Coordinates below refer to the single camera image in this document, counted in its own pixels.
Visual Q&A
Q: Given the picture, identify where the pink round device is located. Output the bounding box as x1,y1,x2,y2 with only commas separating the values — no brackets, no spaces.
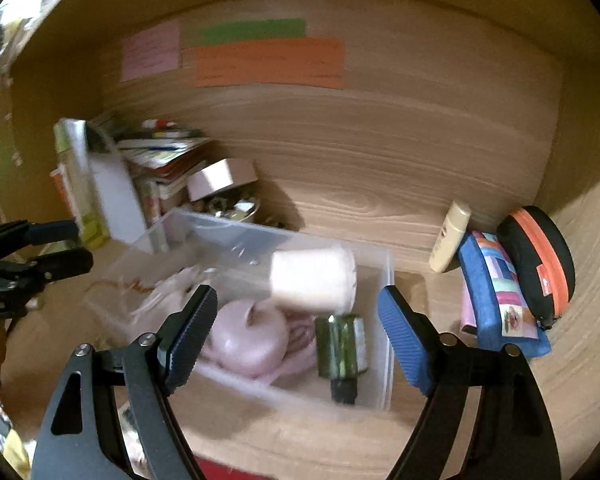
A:
201,300,291,378

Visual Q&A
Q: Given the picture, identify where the wooden desktop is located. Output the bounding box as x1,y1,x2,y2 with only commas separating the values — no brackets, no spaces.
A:
0,165,600,480

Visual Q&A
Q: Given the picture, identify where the pink paper note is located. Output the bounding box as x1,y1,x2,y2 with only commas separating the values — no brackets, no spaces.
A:
120,20,182,84

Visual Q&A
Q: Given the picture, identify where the white and pink cube box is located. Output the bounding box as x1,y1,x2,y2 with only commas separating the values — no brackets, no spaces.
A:
186,158,259,202

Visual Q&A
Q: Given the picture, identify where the orange tube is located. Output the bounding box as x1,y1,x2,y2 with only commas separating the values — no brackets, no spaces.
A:
50,167,77,222

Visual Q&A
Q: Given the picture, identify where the cream lotion tube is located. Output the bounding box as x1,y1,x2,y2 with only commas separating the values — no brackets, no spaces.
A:
428,200,472,274

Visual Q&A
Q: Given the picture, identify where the blue patchwork pencil case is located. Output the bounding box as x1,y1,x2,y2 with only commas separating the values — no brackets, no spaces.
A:
457,231,552,359

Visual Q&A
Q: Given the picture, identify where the grey bowl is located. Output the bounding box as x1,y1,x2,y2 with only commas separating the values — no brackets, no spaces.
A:
199,194,262,224

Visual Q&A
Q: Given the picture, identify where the pink rope lanyard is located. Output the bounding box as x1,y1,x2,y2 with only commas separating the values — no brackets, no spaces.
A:
272,310,322,383

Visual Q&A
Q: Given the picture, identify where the clear plastic storage box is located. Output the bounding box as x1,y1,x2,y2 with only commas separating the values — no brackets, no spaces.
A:
82,207,396,411

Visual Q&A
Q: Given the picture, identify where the cream candle jar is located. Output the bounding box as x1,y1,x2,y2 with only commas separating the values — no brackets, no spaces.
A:
269,246,357,313

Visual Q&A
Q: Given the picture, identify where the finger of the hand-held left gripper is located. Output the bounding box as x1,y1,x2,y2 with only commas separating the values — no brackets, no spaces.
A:
0,247,93,286
0,220,81,261

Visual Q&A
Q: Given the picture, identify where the green paper note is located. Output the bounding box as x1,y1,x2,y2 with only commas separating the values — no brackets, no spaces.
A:
182,18,306,46

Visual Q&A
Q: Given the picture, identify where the white drawstring pouch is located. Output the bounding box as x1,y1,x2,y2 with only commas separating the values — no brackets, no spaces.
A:
129,266,207,326

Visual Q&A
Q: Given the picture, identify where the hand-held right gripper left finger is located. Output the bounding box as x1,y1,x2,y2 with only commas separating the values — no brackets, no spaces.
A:
30,285,218,480

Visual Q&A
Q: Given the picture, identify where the orange paper note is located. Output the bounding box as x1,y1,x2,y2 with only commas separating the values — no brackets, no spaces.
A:
181,37,345,90

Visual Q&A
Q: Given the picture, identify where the yellow-green spray bottle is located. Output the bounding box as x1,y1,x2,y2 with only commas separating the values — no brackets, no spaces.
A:
54,119,111,250

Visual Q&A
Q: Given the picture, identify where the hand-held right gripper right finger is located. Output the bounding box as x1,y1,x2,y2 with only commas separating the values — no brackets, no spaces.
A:
377,285,563,480

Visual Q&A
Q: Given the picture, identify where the black case with orange zip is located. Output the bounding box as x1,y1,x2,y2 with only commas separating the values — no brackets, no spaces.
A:
496,205,576,331

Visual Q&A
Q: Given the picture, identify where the dark green glass bottle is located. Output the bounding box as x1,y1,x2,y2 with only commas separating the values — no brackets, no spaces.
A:
314,312,369,405

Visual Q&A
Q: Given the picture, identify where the stack of books and cards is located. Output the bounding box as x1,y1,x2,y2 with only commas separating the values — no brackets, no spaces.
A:
116,119,212,226

